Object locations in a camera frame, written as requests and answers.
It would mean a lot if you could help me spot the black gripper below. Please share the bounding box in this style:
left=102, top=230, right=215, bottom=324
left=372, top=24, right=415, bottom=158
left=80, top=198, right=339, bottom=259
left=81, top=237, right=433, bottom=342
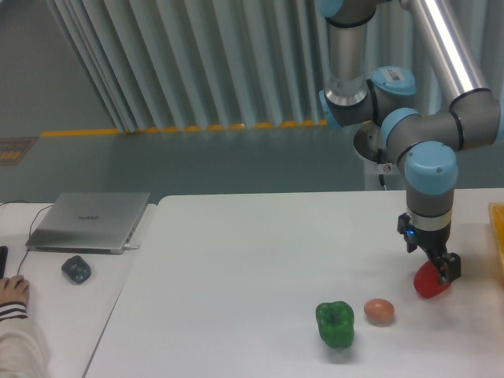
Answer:
left=397, top=213, right=461, bottom=284

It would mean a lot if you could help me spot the red pepper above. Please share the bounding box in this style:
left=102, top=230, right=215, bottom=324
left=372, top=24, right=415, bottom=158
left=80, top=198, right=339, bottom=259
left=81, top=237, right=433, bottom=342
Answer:
left=413, top=261, right=451, bottom=299

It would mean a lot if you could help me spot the white sleeved forearm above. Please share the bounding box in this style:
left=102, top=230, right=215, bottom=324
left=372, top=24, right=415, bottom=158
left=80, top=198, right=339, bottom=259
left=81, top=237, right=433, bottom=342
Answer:
left=1, top=302, right=46, bottom=377

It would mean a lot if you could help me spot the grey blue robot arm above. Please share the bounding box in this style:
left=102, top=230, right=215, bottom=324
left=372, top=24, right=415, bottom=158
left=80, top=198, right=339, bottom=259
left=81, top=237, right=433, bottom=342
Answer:
left=317, top=1, right=503, bottom=284

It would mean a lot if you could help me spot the green bell pepper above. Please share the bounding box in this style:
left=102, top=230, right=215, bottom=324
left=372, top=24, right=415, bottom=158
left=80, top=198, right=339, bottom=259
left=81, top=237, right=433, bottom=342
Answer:
left=315, top=301, right=354, bottom=349

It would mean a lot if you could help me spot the person's hand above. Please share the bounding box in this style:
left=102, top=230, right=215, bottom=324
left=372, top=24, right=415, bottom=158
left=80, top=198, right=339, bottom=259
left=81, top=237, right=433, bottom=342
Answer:
left=0, top=275, right=30, bottom=306

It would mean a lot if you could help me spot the brown egg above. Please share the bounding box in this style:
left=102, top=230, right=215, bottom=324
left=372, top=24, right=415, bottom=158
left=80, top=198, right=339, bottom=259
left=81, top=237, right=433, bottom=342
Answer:
left=364, top=298, right=395, bottom=324

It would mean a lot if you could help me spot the white laptop plug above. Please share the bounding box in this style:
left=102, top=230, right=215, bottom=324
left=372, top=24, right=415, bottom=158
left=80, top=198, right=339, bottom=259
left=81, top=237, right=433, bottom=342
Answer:
left=124, top=244, right=141, bottom=250

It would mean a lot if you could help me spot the silver laptop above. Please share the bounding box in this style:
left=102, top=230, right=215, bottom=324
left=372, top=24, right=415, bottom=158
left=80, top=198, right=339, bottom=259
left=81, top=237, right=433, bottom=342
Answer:
left=26, top=192, right=150, bottom=254

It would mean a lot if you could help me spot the black phone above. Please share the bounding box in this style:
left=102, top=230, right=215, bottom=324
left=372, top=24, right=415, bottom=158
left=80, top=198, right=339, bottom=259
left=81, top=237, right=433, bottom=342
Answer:
left=0, top=246, right=9, bottom=279

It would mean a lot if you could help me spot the round robot base plate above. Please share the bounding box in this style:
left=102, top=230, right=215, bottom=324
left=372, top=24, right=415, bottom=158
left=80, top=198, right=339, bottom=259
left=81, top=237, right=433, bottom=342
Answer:
left=354, top=121, right=392, bottom=164

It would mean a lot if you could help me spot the grey cable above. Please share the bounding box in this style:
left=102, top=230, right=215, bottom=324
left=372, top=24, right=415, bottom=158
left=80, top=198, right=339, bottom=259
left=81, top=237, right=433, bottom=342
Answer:
left=0, top=200, right=56, bottom=276

